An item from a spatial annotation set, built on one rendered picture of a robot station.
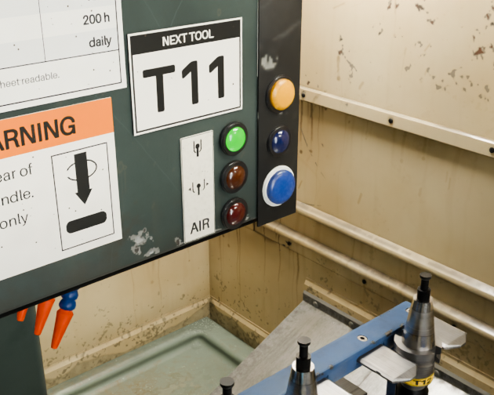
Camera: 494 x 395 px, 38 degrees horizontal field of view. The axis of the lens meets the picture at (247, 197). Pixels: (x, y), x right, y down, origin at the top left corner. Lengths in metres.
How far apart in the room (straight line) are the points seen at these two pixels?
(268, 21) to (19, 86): 0.20
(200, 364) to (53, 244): 1.55
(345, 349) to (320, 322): 0.75
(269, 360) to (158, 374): 0.41
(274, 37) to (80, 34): 0.16
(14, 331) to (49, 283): 0.86
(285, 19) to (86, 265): 0.24
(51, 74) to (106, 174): 0.08
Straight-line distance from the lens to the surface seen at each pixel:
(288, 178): 0.61
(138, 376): 2.00
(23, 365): 1.42
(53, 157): 0.48
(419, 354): 0.99
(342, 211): 1.60
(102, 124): 0.49
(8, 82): 0.46
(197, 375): 1.99
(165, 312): 2.05
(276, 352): 1.71
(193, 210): 0.56
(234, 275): 2.00
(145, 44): 0.50
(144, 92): 0.51
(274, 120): 0.59
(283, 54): 0.58
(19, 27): 0.46
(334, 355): 0.97
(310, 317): 1.75
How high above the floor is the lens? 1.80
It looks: 24 degrees down
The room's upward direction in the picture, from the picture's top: straight up
